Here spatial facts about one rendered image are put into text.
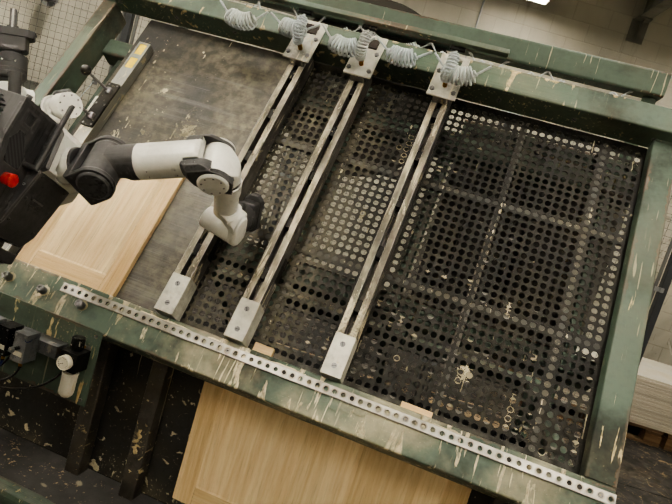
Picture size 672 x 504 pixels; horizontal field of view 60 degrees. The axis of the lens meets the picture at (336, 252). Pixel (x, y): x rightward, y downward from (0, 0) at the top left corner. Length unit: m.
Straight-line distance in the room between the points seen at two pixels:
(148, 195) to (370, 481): 1.17
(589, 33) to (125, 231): 6.17
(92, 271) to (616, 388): 1.58
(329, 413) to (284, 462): 0.40
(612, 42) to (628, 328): 5.85
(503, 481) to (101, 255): 1.37
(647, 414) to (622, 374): 3.99
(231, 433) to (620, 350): 1.21
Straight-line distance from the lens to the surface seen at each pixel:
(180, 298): 1.78
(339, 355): 1.64
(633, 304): 1.86
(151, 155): 1.46
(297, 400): 1.64
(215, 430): 2.04
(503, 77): 2.13
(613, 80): 2.66
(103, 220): 2.07
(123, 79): 2.38
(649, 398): 5.72
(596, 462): 1.70
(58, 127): 1.54
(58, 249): 2.08
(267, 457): 2.00
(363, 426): 1.62
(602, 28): 7.45
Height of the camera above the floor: 1.46
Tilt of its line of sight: 8 degrees down
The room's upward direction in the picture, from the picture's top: 17 degrees clockwise
